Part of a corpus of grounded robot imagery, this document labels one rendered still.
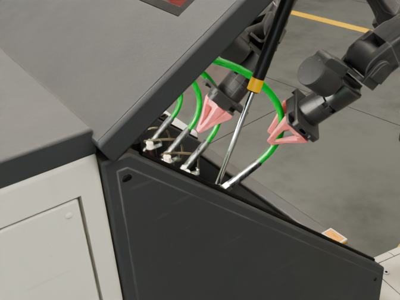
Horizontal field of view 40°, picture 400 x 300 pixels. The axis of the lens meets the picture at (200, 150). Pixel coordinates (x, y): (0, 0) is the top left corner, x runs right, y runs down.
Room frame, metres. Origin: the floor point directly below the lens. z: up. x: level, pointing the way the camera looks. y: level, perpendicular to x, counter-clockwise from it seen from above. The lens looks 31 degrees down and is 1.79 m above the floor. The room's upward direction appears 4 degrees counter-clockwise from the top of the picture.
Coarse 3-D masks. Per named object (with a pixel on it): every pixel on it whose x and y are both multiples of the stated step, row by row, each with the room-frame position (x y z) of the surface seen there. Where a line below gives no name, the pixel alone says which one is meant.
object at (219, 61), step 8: (216, 64) 0.95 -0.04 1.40; (224, 64) 0.94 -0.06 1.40; (232, 64) 0.95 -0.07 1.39; (240, 72) 0.95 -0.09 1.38; (248, 72) 0.95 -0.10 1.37; (264, 88) 0.96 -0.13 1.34; (272, 96) 0.96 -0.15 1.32; (280, 104) 0.97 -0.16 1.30; (280, 112) 0.96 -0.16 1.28; (280, 120) 0.97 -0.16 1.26; (280, 136) 0.96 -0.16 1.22; (264, 152) 0.97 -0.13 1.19; (272, 152) 0.96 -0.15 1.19; (264, 160) 0.96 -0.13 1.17
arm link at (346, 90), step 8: (344, 80) 0.90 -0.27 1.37; (352, 80) 0.92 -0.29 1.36; (344, 88) 0.90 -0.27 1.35; (352, 88) 0.90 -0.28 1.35; (360, 88) 0.92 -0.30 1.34; (328, 96) 0.91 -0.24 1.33; (336, 96) 0.91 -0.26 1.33; (344, 96) 0.90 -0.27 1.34; (352, 96) 0.90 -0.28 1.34; (360, 96) 0.91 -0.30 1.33; (328, 104) 0.92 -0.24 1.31; (336, 104) 0.91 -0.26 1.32; (344, 104) 0.91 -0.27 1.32
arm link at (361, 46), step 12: (384, 24) 0.96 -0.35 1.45; (396, 24) 0.94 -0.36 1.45; (360, 36) 0.96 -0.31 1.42; (372, 36) 0.96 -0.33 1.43; (384, 36) 0.93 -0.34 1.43; (396, 36) 0.92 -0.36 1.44; (348, 48) 0.96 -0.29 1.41; (360, 48) 0.94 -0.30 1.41; (372, 48) 0.92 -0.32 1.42; (384, 48) 0.91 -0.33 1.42; (396, 48) 0.91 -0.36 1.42; (348, 60) 0.95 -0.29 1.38; (360, 60) 0.92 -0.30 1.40; (372, 60) 0.90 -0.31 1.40; (396, 60) 0.92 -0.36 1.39; (360, 72) 0.92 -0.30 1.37
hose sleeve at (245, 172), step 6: (252, 162) 0.96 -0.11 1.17; (258, 162) 0.95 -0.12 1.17; (246, 168) 0.95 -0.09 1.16; (252, 168) 0.95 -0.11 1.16; (240, 174) 0.95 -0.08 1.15; (246, 174) 0.95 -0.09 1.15; (228, 180) 0.96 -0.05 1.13; (234, 180) 0.95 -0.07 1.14; (240, 180) 0.95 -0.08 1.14; (234, 186) 0.95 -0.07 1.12
